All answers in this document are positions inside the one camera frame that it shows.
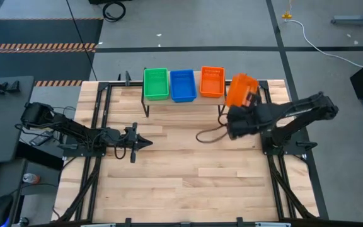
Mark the black computer mouse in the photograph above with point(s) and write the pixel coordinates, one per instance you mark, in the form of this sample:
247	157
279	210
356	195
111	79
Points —
1	209

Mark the white label strip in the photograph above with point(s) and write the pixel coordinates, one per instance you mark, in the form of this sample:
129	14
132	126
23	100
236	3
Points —
273	224
98	225

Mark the black frame corner bracket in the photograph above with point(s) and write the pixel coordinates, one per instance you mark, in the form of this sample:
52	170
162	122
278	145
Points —
263	84

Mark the wooden shelf with black legs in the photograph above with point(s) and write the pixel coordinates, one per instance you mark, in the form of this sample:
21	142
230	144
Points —
210	101

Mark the black monitor stand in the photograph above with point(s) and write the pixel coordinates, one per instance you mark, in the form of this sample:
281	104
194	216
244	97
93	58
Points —
11	86

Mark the blue plastic slotted basket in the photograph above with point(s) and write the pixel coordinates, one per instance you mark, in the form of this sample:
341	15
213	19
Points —
183	85

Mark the black box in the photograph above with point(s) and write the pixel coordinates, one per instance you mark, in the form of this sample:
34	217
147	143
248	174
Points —
39	157

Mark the orange plastic slotted basket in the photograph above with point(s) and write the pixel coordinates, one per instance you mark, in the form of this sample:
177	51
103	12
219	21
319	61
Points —
212	82
238	89

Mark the green plastic slotted basket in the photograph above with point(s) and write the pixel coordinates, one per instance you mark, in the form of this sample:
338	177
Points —
156	83

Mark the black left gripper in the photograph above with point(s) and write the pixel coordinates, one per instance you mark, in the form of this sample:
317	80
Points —
129	138

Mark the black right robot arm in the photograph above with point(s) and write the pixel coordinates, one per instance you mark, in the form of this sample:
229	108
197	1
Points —
307	108

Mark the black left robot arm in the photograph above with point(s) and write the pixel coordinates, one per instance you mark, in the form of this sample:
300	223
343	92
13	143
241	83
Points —
71	127

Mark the dark grey desk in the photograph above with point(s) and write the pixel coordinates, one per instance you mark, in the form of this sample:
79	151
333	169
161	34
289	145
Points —
2	126
8	186

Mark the black rectangular device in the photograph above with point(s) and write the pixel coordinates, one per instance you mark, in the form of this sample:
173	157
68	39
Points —
41	138

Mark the clear bottle orange cap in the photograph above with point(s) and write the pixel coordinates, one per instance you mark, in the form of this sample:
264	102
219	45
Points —
30	178

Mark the yellow plug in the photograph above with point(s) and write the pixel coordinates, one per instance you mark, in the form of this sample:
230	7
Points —
287	15

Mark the grey metal furniture leg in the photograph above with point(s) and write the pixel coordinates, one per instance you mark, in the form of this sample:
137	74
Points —
354	21

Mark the black aluminium table frame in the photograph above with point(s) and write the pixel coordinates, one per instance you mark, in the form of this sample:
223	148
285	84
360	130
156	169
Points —
118	84

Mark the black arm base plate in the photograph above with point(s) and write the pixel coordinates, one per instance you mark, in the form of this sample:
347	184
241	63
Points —
84	153
295	148

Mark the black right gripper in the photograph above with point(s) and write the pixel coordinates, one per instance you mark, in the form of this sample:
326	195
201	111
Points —
244	121

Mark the black frame clamp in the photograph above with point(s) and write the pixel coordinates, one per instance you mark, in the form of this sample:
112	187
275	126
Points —
128	222
239	221
128	79

